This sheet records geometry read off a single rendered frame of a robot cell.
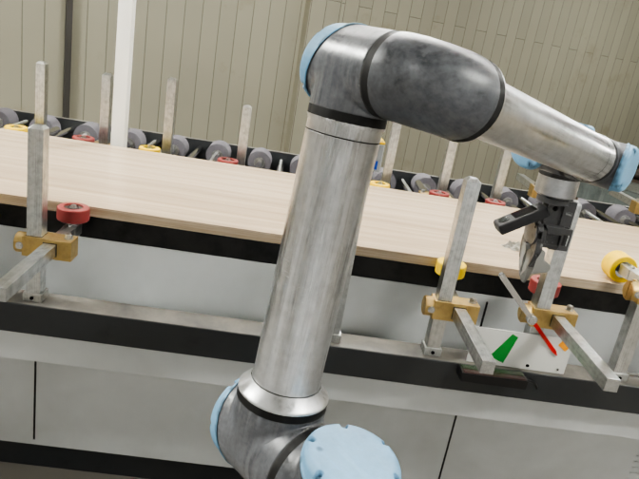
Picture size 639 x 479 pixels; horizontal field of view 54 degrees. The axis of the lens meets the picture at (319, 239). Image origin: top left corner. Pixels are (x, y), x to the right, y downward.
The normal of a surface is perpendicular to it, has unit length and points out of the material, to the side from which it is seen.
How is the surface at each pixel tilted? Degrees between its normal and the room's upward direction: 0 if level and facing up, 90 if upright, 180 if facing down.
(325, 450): 5
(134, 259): 90
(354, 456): 5
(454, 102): 100
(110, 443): 90
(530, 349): 90
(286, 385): 87
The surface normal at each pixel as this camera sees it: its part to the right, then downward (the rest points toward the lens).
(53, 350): 0.02, 0.33
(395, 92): -0.38, 0.50
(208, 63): 0.48, 0.36
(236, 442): -0.73, 0.02
